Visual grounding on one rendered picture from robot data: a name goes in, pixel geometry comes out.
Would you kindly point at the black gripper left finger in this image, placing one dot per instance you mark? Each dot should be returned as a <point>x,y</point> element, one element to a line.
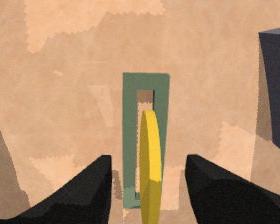
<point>86,199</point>

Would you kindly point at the gold coin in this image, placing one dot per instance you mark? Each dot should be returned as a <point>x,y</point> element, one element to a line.
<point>150,174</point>

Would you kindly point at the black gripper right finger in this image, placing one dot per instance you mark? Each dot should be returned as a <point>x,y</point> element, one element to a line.
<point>220,197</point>

